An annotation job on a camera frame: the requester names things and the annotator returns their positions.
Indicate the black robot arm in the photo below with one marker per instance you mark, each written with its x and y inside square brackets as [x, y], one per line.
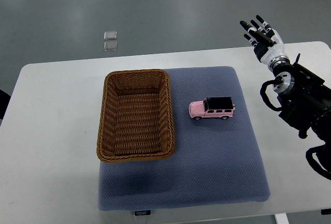
[303, 102]

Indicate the black object at left edge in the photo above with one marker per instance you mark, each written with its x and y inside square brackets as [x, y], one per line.
[4, 102]

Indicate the black bracket at right edge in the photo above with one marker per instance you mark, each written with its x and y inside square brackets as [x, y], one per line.
[326, 211]

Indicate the upper floor socket plate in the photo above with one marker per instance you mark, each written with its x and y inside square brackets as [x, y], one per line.
[110, 35]

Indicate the white table leg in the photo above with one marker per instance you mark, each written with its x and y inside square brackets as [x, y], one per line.
[281, 218]

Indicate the pink toy car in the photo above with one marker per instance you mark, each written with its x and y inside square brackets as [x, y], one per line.
[212, 107]

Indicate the blue grey fabric mat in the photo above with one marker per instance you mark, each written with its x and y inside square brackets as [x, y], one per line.
[215, 161]

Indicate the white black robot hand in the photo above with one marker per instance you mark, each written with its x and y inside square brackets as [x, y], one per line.
[267, 43]

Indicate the brown wicker basket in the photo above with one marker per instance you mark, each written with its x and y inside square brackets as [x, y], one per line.
[136, 118]

